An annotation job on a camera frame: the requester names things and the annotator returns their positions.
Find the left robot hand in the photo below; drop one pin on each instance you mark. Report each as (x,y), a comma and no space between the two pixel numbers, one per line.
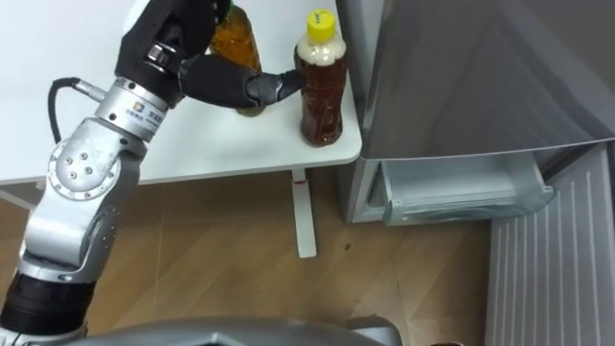
(158,33)

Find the amber tea bottle green cap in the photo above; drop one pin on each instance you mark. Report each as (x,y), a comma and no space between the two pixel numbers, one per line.
(238,43)

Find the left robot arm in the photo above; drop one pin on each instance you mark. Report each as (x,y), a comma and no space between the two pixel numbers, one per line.
(77,216)

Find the white desk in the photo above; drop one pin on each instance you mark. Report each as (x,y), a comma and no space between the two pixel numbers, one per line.
(216,139)

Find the brown tea bottle yellow cap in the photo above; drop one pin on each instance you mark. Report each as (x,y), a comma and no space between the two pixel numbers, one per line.
(322,96)

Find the robot body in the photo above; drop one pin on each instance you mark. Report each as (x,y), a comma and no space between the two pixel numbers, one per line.
(240,334)

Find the clear fridge drawer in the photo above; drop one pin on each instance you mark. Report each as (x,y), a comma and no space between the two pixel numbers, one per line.
(456,192)

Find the white ribbed panel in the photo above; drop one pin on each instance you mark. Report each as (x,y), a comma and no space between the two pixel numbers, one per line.
(552,279)

